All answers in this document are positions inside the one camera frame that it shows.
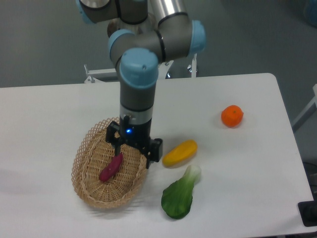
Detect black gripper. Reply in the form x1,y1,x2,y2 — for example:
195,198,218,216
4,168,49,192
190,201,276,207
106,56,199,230
106,116,163,169

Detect purple sweet potato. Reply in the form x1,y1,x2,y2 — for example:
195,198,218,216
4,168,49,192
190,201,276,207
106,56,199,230
99,153,123,182

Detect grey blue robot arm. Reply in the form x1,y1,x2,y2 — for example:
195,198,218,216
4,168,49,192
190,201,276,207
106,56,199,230
76,0,206,163

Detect woven wicker basket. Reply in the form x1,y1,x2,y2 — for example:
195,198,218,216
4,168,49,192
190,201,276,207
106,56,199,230
71,118,147,209

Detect yellow mango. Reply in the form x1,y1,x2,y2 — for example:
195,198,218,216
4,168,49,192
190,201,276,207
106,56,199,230
162,139,198,167

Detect green bok choy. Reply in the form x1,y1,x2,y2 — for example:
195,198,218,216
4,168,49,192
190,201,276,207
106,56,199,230
161,165,202,220

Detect orange tangerine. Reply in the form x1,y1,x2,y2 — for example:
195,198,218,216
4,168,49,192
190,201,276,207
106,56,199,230
221,105,244,127

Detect black box at table edge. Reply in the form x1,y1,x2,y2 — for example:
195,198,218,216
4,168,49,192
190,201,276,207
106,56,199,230
298,201,317,227

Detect white furniture leg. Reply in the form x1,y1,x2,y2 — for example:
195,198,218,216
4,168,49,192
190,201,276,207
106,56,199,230
291,84,317,133

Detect white metal base frame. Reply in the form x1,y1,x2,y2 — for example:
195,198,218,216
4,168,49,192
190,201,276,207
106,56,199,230
84,53,199,84

